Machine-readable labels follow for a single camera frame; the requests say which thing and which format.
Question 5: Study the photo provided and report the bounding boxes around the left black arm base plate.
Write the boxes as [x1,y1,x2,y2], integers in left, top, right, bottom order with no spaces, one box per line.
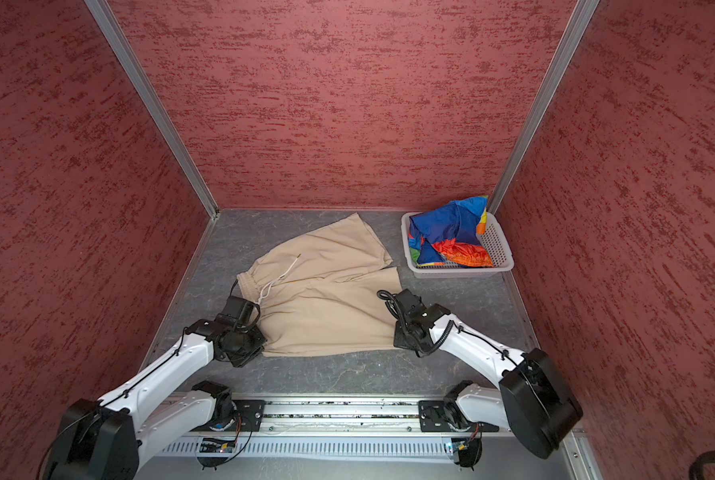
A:
[207,400,266,432]

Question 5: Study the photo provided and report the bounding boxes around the corner aluminium profile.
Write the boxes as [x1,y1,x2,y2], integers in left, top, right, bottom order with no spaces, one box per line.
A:
[84,0,220,222]
[489,0,599,215]

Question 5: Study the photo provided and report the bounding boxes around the black cable loop corner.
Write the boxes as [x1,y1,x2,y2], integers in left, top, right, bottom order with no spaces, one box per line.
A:
[688,449,715,480]

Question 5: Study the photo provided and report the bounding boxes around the right corner aluminium profile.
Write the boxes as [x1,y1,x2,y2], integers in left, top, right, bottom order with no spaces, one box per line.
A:
[489,0,599,215]

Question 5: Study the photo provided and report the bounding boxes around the right small circuit board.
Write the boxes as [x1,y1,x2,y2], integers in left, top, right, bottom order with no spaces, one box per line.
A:
[449,439,483,456]

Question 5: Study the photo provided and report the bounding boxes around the left small circuit board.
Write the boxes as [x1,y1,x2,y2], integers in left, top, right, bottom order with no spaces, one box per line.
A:
[198,438,237,456]

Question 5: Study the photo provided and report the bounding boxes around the colourful blue orange shorts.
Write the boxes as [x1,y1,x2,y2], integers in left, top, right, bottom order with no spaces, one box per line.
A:
[407,196,493,268]

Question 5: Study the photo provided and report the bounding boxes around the white slotted cable duct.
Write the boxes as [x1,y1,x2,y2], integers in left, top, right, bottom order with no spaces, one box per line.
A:
[158,436,453,463]

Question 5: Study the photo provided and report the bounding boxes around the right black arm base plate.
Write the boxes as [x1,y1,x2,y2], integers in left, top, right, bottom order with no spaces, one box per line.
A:
[417,400,499,434]

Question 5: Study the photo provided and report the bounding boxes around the white perforated plastic basket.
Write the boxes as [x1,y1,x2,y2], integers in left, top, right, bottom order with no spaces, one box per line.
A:
[401,212,515,279]

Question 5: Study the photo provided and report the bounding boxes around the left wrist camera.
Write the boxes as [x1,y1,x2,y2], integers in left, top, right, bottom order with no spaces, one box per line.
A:
[215,295,260,331]

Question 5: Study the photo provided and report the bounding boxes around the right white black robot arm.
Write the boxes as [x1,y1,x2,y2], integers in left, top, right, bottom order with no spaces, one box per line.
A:
[385,291,583,459]

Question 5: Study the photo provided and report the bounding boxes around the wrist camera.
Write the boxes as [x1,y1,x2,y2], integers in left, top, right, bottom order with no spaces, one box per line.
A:
[381,289,427,320]
[215,295,260,331]

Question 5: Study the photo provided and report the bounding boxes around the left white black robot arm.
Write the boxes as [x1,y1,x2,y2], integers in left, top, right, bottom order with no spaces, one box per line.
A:
[36,317,266,479]

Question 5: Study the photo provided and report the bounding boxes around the left corner aluminium profile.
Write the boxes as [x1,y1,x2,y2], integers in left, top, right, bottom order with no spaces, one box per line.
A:
[84,0,220,222]

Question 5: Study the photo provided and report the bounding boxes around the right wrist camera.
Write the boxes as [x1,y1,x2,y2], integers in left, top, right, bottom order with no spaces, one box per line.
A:
[381,289,427,320]

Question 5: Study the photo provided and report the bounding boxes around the aluminium mounting rail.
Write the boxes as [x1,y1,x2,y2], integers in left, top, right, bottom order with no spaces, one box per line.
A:
[152,394,583,437]

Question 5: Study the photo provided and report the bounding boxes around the small circuit board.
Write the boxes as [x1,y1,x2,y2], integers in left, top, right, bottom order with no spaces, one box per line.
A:
[449,439,483,456]
[198,438,237,456]

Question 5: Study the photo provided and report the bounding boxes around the beige drawstring shorts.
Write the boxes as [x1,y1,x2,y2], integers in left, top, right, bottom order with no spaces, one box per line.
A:
[237,214,401,357]

